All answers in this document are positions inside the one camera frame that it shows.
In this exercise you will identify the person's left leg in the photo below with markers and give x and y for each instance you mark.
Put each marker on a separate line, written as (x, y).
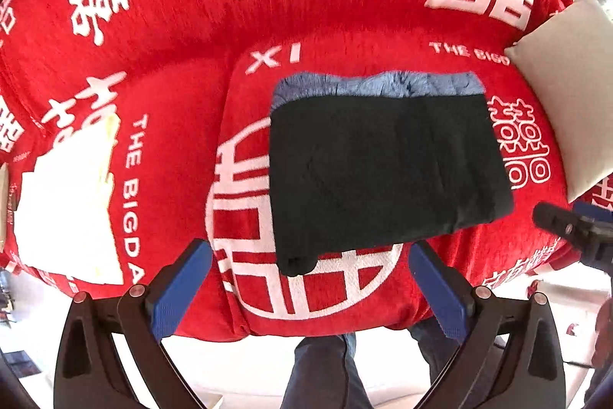
(321, 373)

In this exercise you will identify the person's leg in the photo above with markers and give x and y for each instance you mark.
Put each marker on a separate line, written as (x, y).
(321, 373)
(433, 354)

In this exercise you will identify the grey ribbed pillow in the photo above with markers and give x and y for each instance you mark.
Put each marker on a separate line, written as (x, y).
(570, 92)

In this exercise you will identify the folded cream cloth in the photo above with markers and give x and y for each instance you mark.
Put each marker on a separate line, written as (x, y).
(72, 207)

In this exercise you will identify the red printed blanket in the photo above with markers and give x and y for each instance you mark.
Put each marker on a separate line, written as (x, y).
(191, 30)

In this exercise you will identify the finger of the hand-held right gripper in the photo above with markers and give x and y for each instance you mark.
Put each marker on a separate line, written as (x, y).
(555, 219)

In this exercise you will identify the black pants with blue waistband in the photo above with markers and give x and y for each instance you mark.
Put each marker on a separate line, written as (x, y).
(383, 169)

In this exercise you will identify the person's right leg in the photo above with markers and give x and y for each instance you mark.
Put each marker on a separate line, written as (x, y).
(433, 354)

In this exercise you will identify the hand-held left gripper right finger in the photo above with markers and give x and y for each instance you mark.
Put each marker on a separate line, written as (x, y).
(439, 291)

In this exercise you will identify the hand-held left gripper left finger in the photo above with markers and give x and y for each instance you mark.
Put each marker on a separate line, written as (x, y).
(181, 291)

